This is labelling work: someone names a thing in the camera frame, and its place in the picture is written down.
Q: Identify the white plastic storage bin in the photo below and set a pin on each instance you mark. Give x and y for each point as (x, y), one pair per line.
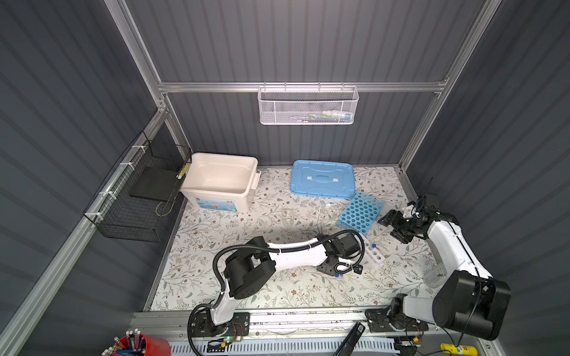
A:
(221, 182)

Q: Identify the clear glass beaker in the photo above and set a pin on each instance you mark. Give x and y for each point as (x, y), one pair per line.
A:
(288, 218)

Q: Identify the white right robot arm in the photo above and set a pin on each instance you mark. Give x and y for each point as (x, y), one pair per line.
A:
(469, 299)

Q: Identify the clear glass flask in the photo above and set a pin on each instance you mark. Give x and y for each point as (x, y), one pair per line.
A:
(327, 215)

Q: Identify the black wire wall basket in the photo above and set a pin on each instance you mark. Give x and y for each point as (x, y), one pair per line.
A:
(143, 200)

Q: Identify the small white tube rack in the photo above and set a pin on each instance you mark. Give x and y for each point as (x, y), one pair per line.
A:
(372, 256)

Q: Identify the blue test tube rack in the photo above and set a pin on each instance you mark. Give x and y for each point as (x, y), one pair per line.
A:
(361, 213)

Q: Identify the black flat device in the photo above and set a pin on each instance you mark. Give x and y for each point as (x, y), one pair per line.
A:
(348, 345)

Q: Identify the blue plastic box lid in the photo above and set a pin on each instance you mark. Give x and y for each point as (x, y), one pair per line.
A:
(323, 179)

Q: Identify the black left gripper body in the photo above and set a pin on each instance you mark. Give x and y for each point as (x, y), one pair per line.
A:
(332, 271)

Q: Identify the white wire mesh basket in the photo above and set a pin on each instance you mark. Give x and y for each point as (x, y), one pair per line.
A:
(307, 105)

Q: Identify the red cup of pens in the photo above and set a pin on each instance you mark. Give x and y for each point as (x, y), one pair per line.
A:
(135, 343)

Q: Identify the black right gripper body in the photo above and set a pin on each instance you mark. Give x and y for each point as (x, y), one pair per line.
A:
(402, 227)

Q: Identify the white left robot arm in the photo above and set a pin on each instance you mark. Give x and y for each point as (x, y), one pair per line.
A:
(243, 270)

